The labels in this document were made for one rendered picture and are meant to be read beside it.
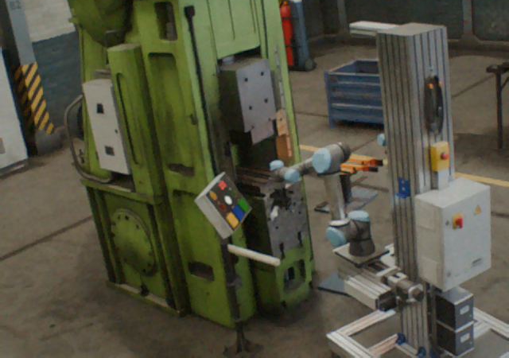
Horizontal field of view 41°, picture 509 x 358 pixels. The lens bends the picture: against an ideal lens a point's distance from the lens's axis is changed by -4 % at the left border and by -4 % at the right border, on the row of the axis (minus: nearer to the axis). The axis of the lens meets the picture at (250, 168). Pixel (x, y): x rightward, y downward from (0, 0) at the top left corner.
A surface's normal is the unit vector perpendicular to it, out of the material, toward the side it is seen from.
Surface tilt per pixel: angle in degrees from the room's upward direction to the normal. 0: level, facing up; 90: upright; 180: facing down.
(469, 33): 90
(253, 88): 90
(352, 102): 90
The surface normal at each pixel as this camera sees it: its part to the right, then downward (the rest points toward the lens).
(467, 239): 0.49, 0.24
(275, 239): 0.72, 0.14
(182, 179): -0.68, 0.35
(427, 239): -0.86, 0.29
